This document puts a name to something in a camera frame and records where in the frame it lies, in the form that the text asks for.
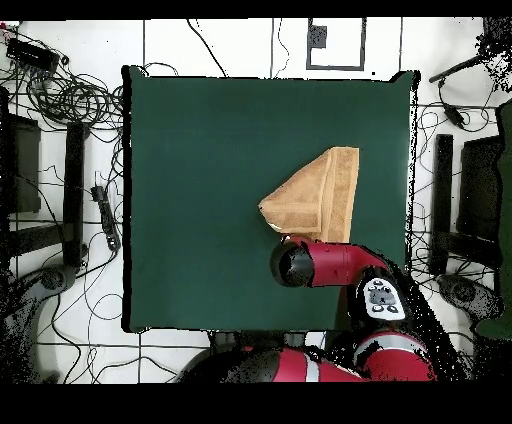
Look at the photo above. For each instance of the dark box panel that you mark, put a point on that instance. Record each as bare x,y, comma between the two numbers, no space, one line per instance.
24,168
480,188

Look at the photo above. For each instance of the tan terry towel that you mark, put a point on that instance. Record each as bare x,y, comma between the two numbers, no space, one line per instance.
320,200

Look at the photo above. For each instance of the dark grey square plate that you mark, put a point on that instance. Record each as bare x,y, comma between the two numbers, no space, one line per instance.
317,36

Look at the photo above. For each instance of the dark stand base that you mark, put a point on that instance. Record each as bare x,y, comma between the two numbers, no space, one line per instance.
52,278
464,292

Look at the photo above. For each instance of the grey square frame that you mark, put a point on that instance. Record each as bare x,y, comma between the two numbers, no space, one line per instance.
336,67

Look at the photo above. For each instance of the black tripod boom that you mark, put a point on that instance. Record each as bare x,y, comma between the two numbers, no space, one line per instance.
460,66

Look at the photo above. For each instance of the dark green table cloth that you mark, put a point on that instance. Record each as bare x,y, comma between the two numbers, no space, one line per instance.
192,180

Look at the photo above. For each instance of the black network switch box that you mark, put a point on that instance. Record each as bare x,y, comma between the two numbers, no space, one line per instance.
30,54

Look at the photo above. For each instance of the black power adapter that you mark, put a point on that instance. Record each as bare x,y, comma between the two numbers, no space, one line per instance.
454,116

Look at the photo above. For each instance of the black power strip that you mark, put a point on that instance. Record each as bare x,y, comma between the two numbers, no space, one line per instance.
106,216

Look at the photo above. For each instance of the black upright bar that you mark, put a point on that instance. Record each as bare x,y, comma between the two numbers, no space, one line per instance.
442,200
74,192

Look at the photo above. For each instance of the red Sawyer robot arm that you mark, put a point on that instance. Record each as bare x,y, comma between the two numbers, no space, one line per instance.
340,262

